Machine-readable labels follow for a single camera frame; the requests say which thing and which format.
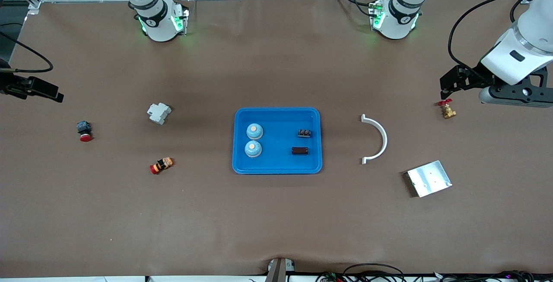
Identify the red push button black body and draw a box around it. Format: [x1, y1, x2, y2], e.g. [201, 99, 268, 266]
[76, 120, 93, 143]

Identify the silver metal plate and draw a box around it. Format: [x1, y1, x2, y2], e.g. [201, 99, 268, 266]
[406, 160, 453, 198]

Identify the white circuit breaker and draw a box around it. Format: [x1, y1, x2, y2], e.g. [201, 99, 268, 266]
[147, 103, 172, 125]

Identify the red button orange yellow body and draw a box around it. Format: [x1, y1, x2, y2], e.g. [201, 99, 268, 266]
[149, 157, 174, 175]

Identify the blue plastic tray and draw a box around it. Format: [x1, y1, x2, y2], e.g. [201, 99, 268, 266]
[232, 108, 323, 175]

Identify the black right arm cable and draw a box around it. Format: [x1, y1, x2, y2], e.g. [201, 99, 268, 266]
[0, 31, 54, 73]

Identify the brass valve red handle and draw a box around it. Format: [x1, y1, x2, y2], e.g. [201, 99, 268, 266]
[437, 99, 457, 119]

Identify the white curved plastic bracket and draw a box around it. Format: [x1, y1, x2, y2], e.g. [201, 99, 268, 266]
[361, 114, 388, 165]

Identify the black looped cable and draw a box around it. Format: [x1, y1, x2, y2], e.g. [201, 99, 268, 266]
[343, 263, 405, 282]

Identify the black cable bundle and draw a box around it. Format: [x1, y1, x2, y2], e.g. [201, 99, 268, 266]
[432, 270, 553, 282]

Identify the camera mount post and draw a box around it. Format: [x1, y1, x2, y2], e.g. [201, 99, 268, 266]
[265, 257, 296, 282]

